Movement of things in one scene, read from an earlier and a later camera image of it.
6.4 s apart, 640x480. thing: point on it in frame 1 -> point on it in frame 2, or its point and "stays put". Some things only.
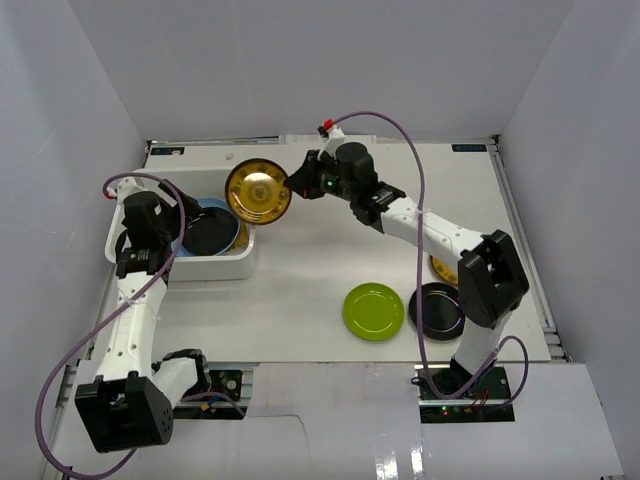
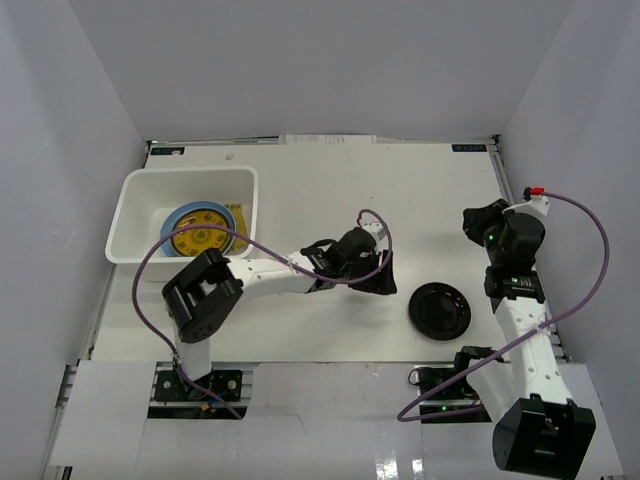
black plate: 443,314 stays put
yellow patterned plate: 444,271 -> 195,241
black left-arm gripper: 170,211 -> 379,275
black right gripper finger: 307,181 -> 476,221
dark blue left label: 166,150 stays put
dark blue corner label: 469,147 stays put
